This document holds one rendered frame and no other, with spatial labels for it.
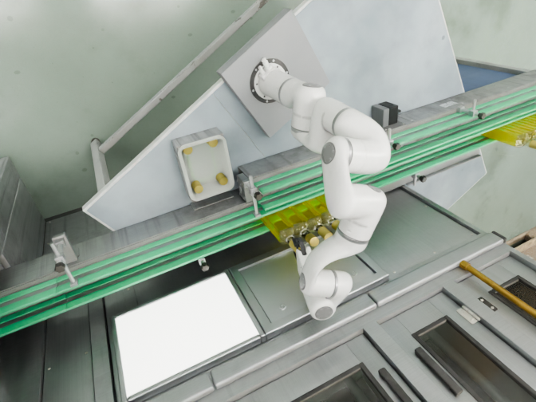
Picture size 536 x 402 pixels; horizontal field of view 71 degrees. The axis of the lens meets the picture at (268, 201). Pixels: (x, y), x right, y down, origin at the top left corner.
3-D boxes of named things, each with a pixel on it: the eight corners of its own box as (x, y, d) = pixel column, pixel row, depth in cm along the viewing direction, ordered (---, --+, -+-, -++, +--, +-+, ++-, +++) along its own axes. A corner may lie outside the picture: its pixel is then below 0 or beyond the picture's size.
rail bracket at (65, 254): (66, 256, 131) (66, 298, 113) (45, 218, 122) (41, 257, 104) (80, 251, 132) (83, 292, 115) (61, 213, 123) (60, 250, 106)
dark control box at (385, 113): (370, 122, 167) (383, 128, 161) (370, 104, 163) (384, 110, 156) (384, 117, 170) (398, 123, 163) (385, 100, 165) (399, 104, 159)
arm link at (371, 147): (330, 103, 93) (366, 122, 82) (371, 111, 99) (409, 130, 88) (313, 154, 98) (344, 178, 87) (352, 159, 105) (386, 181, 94)
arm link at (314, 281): (361, 224, 99) (333, 285, 108) (317, 218, 95) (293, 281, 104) (376, 243, 91) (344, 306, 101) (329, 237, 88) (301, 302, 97)
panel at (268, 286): (112, 322, 128) (124, 410, 101) (109, 317, 127) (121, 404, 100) (333, 230, 155) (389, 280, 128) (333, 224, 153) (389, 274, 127)
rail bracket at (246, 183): (246, 207, 142) (259, 224, 133) (238, 169, 133) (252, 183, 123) (253, 205, 143) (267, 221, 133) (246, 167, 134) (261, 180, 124)
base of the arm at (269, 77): (242, 71, 126) (262, 82, 115) (270, 47, 127) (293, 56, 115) (265, 105, 137) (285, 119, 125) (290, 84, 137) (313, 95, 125)
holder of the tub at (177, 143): (189, 203, 146) (195, 213, 140) (171, 139, 132) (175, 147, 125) (230, 190, 152) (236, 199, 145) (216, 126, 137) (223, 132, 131)
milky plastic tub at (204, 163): (186, 193, 143) (191, 203, 136) (170, 139, 131) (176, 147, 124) (227, 179, 148) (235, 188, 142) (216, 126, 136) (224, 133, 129)
